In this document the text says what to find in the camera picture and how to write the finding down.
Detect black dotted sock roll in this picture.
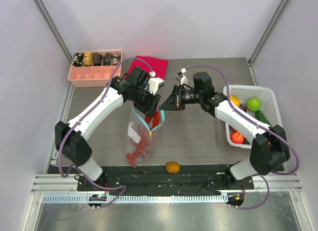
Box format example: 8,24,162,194
111,53,121,66

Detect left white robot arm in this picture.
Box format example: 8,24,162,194
55,67,164,191

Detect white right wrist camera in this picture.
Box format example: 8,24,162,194
175,68,188,85

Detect purple toy grapes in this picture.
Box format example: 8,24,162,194
239,103,248,112

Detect dark brown sock roll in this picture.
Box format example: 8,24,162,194
93,53,103,66

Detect white plastic basket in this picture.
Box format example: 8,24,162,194
225,85,283,149

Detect green toy cucumber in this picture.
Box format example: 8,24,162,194
255,110,271,126

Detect black floral sock roll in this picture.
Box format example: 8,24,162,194
72,52,84,67

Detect pink compartment tray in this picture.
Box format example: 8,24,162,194
68,50,123,87

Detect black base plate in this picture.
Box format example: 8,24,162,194
76,165,254,196

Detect red folded cloth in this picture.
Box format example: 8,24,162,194
127,56,169,80

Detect red toy lobster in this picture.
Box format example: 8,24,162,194
126,111,162,167

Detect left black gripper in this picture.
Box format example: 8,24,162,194
130,86,160,117

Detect green toy lime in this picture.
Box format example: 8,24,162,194
246,97,261,112

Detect clear zip top bag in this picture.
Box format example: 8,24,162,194
125,105,166,169

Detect yellow orange toy mango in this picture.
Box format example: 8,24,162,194
230,95,240,106

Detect brown toy potato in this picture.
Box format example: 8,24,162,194
165,161,181,174

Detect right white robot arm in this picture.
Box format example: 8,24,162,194
160,70,290,189

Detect black patterned sock roll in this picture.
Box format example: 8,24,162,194
102,53,113,66

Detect yellow striped sock roll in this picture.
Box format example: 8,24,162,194
82,51,93,67

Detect perforated cable duct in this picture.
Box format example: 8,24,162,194
42,193,228,204

